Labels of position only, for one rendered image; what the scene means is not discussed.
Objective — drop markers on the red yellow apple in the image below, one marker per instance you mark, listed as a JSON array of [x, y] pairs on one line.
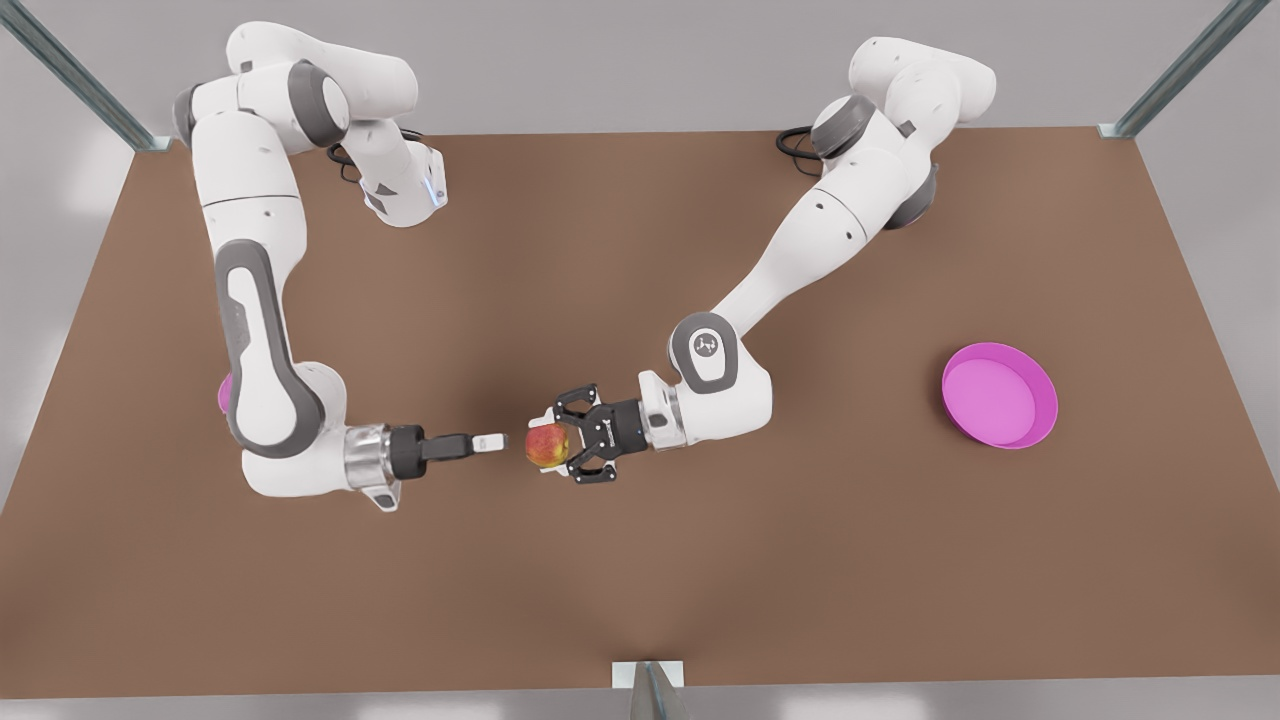
[[546, 445]]

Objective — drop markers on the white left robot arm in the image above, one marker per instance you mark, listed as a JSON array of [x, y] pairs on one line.
[[830, 215]]

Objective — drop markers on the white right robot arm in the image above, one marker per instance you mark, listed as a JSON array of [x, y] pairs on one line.
[[245, 190]]

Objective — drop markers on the pink bowl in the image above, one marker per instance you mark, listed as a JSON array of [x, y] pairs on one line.
[[224, 395]]

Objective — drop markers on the pink plate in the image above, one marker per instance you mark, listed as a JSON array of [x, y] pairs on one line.
[[995, 395]]

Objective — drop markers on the silver frame post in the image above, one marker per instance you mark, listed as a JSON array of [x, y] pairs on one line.
[[650, 688], [1185, 65], [75, 70]]

